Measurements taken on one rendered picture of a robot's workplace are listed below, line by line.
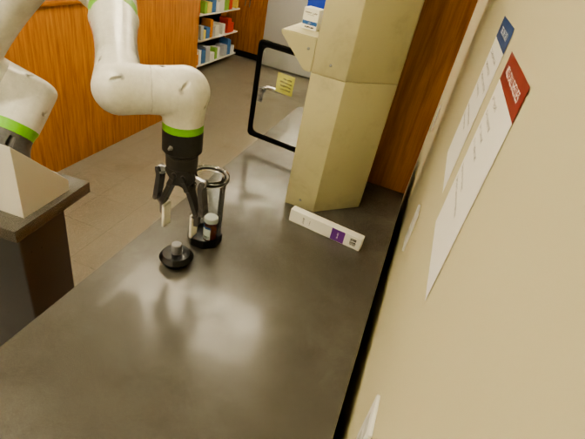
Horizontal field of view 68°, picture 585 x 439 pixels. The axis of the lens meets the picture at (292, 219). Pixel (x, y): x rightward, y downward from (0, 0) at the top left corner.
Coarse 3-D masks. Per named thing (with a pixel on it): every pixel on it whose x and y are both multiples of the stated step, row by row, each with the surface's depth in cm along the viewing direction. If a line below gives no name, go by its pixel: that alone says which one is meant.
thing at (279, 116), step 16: (272, 64) 168; (288, 64) 165; (272, 80) 171; (288, 80) 168; (304, 80) 165; (272, 96) 174; (288, 96) 171; (304, 96) 168; (256, 112) 181; (272, 112) 177; (288, 112) 174; (256, 128) 184; (272, 128) 181; (288, 128) 177; (288, 144) 181
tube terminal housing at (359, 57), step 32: (352, 0) 117; (384, 0) 119; (416, 0) 123; (320, 32) 124; (352, 32) 121; (384, 32) 124; (320, 64) 129; (352, 64) 126; (384, 64) 131; (320, 96) 133; (352, 96) 133; (384, 96) 138; (320, 128) 138; (352, 128) 140; (320, 160) 144; (352, 160) 148; (288, 192) 154; (320, 192) 151; (352, 192) 157
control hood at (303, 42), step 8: (296, 24) 136; (288, 32) 127; (296, 32) 127; (304, 32) 128; (312, 32) 130; (288, 40) 128; (296, 40) 128; (304, 40) 127; (312, 40) 126; (296, 48) 129; (304, 48) 128; (312, 48) 127; (296, 56) 130; (304, 56) 129; (312, 56) 128; (304, 64) 130; (312, 64) 130
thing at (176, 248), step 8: (168, 248) 119; (176, 248) 115; (184, 248) 120; (160, 256) 116; (168, 256) 116; (176, 256) 116; (184, 256) 117; (192, 256) 119; (168, 264) 115; (176, 264) 115; (184, 264) 116
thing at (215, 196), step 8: (200, 168) 120; (208, 168) 122; (216, 168) 122; (200, 176) 122; (208, 176) 123; (216, 176) 123; (224, 176) 120; (208, 184) 114; (216, 184) 114; (208, 192) 116; (216, 192) 117; (224, 192) 120; (208, 200) 118; (216, 200) 119; (208, 208) 119; (216, 208) 120; (208, 216) 121; (216, 216) 122; (200, 224) 122; (208, 224) 122; (216, 224) 124; (200, 232) 124; (208, 232) 124; (216, 232) 126
